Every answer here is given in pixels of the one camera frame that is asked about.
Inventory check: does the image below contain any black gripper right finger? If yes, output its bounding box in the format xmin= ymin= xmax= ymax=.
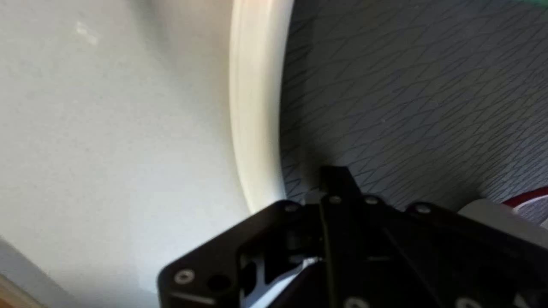
xmin=364 ymin=195 xmax=504 ymax=308

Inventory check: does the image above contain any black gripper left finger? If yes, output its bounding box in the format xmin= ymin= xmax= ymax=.
xmin=321 ymin=166 xmax=376 ymax=308

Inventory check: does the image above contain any round white rotating tray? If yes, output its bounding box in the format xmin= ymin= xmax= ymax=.
xmin=228 ymin=0 xmax=548 ymax=212

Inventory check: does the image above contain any white mug red interior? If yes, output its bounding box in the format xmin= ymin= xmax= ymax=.
xmin=460 ymin=187 xmax=548 ymax=248

